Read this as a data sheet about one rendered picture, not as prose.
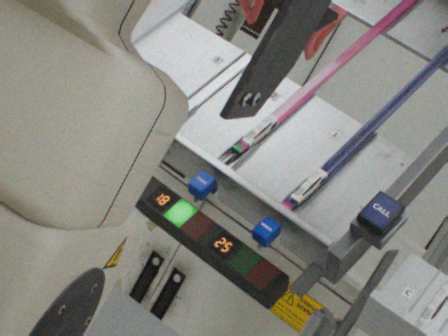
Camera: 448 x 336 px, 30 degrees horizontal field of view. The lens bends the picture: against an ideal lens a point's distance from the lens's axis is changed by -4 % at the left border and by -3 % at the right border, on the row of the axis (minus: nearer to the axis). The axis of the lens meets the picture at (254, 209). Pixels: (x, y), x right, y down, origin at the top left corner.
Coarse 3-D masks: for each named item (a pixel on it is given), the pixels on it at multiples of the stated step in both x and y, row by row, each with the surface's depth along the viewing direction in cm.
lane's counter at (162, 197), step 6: (162, 186) 115; (156, 192) 115; (162, 192) 115; (168, 192) 115; (150, 198) 114; (156, 198) 114; (162, 198) 114; (168, 198) 114; (174, 198) 114; (150, 204) 114; (156, 204) 114; (162, 204) 114; (168, 204) 114; (162, 210) 113
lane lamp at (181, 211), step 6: (180, 204) 114; (186, 204) 114; (168, 210) 113; (174, 210) 113; (180, 210) 113; (186, 210) 113; (192, 210) 113; (168, 216) 113; (174, 216) 113; (180, 216) 113; (186, 216) 113; (174, 222) 112; (180, 222) 112
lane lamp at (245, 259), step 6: (246, 246) 110; (240, 252) 110; (246, 252) 110; (252, 252) 110; (234, 258) 109; (240, 258) 109; (246, 258) 109; (252, 258) 109; (258, 258) 109; (228, 264) 109; (234, 264) 109; (240, 264) 109; (246, 264) 109; (252, 264) 109; (240, 270) 108; (246, 270) 108
